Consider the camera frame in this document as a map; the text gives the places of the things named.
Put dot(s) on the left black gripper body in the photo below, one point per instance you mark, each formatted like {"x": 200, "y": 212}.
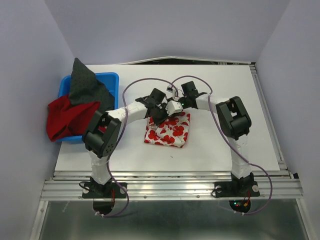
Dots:
{"x": 160, "y": 113}

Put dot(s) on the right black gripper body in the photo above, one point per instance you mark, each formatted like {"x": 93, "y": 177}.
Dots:
{"x": 184, "y": 102}

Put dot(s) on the white red poppy skirt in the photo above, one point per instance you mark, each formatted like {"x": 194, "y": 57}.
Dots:
{"x": 173, "y": 132}

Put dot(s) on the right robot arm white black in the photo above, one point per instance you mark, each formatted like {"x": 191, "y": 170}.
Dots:
{"x": 234, "y": 124}

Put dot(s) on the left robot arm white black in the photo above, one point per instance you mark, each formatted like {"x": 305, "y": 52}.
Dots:
{"x": 105, "y": 130}

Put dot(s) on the blue plastic bin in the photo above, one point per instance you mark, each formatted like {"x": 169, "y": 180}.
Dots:
{"x": 109, "y": 79}

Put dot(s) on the dark grey dotted skirt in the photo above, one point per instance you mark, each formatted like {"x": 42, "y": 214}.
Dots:
{"x": 86, "y": 88}

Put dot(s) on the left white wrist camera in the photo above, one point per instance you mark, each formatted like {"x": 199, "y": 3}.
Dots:
{"x": 173, "y": 107}

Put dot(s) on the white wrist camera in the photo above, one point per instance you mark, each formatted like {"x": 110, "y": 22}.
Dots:
{"x": 173, "y": 107}
{"x": 173, "y": 91}

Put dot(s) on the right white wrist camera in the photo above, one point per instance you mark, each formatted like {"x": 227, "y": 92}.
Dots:
{"x": 173, "y": 91}

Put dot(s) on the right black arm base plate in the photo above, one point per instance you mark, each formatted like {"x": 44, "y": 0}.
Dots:
{"x": 232, "y": 189}

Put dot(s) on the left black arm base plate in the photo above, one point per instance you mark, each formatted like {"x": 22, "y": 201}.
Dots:
{"x": 93, "y": 190}

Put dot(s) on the aluminium frame rail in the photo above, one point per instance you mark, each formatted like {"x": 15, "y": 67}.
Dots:
{"x": 167, "y": 186}

